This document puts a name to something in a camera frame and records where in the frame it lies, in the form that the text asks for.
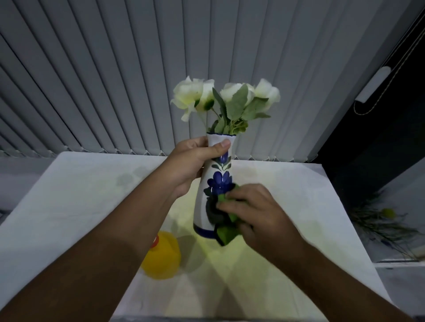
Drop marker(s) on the green sprigs with yellow bud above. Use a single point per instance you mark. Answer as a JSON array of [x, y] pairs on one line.
[[381, 222]]

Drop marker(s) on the person's right fingers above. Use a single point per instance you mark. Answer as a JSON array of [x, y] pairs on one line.
[[237, 207]]

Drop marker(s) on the green cleaning cloth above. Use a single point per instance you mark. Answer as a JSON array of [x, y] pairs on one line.
[[227, 236]]

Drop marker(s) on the white vase with blue flowers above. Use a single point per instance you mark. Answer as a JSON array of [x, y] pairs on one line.
[[203, 199]]

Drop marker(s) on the dark window pane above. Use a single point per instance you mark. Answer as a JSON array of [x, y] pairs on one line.
[[365, 149]]

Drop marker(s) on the person's left hand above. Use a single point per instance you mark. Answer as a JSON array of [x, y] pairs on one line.
[[186, 162]]

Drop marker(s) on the person's right hand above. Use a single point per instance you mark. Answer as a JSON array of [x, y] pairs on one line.
[[265, 225]]

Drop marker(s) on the white artificial flower bunch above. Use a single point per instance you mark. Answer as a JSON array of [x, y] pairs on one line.
[[237, 102]]

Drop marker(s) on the person's right forearm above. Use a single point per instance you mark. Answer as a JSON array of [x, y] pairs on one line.
[[328, 288]]

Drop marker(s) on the grey vertical blinds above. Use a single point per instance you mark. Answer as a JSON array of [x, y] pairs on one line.
[[132, 73]]

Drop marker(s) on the person's left thumb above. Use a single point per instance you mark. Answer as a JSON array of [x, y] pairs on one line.
[[217, 149]]

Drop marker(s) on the white tablecloth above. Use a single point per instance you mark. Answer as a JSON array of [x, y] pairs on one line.
[[73, 199]]

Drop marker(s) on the person's left forearm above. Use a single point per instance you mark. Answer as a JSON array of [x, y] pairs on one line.
[[99, 252]]

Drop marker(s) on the yellow bottle with orange cap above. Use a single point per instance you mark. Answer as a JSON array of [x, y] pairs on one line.
[[164, 260]]

